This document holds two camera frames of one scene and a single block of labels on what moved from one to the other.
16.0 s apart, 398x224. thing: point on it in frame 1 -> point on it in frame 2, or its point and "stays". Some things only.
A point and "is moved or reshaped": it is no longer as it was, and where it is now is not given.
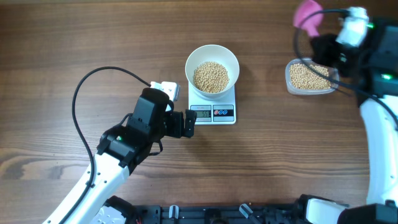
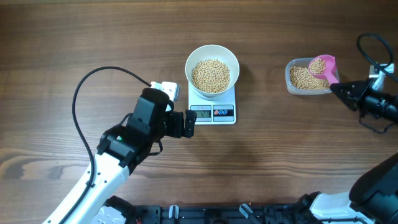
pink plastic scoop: x=310 y=24 is moved or reshaped
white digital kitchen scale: x=221 y=111 stays
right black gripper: x=318 y=52 -> x=359 y=89
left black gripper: x=177 y=130 stays
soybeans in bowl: x=210 y=77 stays
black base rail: x=284 y=213 stays
